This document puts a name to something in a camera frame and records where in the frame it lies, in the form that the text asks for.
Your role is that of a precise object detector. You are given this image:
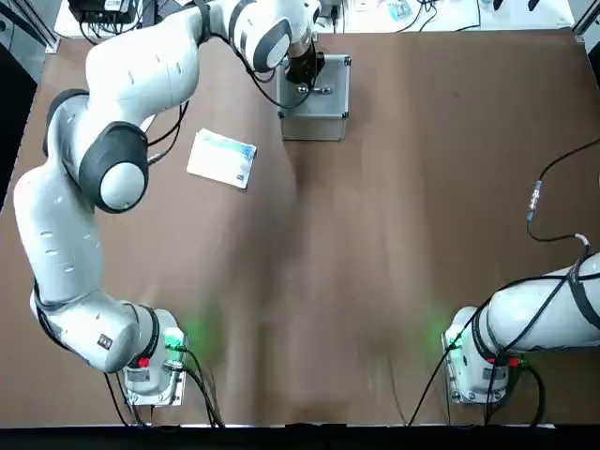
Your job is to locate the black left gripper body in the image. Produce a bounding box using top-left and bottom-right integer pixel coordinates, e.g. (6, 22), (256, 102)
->
(285, 42), (325, 85)

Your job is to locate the aluminium first-aid case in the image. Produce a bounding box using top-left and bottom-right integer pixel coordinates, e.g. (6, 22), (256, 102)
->
(276, 53), (353, 142)

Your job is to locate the teal spare packet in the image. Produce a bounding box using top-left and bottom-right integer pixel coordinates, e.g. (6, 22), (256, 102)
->
(386, 1), (414, 23)

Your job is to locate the folded mask packet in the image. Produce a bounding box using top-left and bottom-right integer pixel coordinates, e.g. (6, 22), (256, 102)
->
(186, 127), (259, 190)

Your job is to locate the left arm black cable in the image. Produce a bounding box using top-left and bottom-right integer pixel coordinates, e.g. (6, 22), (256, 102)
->
(147, 27), (320, 165)

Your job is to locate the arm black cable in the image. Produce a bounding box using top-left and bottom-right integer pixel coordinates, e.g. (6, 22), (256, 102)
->
(147, 27), (320, 165)
(485, 135), (600, 428)

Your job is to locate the black network switch box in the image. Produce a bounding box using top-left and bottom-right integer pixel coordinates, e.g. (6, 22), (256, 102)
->
(67, 0), (137, 24)

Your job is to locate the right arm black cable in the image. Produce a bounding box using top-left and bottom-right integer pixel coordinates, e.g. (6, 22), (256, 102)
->
(485, 135), (600, 428)

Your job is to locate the aluminium corner frame post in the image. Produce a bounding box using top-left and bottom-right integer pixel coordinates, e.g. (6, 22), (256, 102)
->
(0, 8), (62, 53)
(571, 0), (600, 43)

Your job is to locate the black left base cable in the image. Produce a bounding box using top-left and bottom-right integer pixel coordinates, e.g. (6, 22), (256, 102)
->
(180, 344), (226, 428)

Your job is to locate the black base cable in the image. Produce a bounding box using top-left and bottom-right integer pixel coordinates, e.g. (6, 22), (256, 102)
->
(406, 344), (463, 428)
(180, 344), (226, 428)

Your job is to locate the black right base cable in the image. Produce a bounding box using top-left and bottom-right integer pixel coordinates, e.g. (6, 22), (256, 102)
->
(406, 344), (463, 428)

